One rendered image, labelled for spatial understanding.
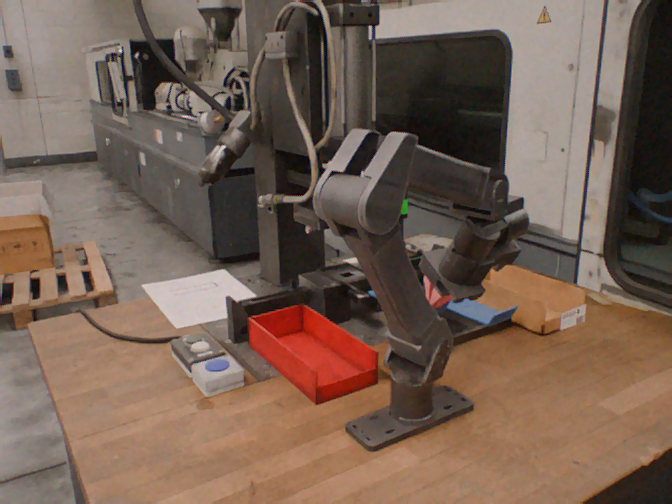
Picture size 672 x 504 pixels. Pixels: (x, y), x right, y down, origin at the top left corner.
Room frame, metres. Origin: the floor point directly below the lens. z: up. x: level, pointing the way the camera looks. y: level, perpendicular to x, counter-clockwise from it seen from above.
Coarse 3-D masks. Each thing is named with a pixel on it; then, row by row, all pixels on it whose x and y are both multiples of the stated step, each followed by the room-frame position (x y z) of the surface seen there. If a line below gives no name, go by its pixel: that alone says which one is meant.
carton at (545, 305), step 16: (496, 272) 1.30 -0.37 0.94; (512, 272) 1.26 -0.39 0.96; (528, 272) 1.23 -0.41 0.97; (496, 288) 1.15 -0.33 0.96; (512, 288) 1.26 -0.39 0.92; (528, 288) 1.22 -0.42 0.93; (544, 288) 1.19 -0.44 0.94; (560, 288) 1.16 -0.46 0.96; (576, 288) 1.12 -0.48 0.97; (496, 304) 1.15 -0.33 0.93; (512, 304) 1.11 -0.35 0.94; (528, 304) 1.08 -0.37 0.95; (544, 304) 1.05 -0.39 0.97; (560, 304) 1.15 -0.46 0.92; (576, 304) 1.12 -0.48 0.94; (512, 320) 1.11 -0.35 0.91; (528, 320) 1.08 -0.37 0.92; (544, 320) 1.05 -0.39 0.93; (560, 320) 1.08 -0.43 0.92; (576, 320) 1.10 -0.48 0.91
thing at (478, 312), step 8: (456, 304) 1.16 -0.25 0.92; (472, 304) 1.16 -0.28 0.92; (480, 304) 1.16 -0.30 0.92; (456, 312) 1.12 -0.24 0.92; (464, 312) 1.12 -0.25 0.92; (472, 312) 1.12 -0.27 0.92; (480, 312) 1.12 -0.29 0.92; (488, 312) 1.12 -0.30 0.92; (496, 312) 1.11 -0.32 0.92; (504, 312) 1.06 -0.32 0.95; (512, 312) 1.09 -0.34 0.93; (480, 320) 1.08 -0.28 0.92; (488, 320) 1.08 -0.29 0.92; (496, 320) 1.07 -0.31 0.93; (504, 320) 1.08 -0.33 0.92
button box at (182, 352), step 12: (84, 312) 1.20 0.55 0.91; (96, 324) 1.13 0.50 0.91; (120, 336) 1.07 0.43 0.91; (180, 336) 1.05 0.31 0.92; (204, 336) 1.02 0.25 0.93; (180, 348) 0.97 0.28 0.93; (216, 348) 0.97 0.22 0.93; (180, 360) 0.96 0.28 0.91; (192, 360) 0.92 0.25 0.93; (204, 360) 0.93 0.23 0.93
